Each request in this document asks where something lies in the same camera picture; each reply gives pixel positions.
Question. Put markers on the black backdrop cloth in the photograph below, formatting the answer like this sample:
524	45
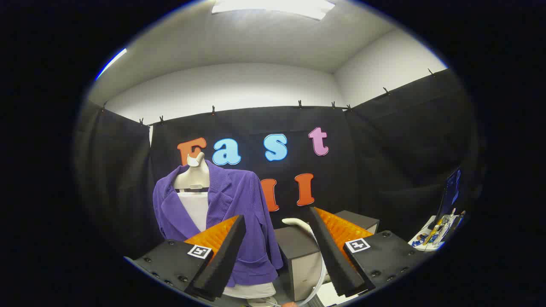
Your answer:
384	149

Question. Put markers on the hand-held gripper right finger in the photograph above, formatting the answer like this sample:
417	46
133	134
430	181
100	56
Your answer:
335	264

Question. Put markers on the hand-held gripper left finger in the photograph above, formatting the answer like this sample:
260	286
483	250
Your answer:
222	264

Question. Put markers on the white side table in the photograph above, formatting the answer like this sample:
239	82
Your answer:
431	222

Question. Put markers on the purple jacket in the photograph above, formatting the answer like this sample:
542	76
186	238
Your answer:
239	196

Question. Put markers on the ceiling light panel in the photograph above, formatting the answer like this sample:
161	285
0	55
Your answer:
273	6

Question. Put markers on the yellow tool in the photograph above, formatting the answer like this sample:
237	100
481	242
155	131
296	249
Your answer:
435	230

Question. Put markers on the ceiling light strip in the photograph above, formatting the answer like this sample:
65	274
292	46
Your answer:
111	63

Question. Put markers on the row of black clips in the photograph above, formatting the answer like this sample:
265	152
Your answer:
213	110

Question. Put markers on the cream garment hanger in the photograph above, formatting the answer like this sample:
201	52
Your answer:
194	177

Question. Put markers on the dark monitor screen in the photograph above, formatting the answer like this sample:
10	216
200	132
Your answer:
453	187

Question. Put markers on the grey cabinet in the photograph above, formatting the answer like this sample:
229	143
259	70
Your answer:
298	247

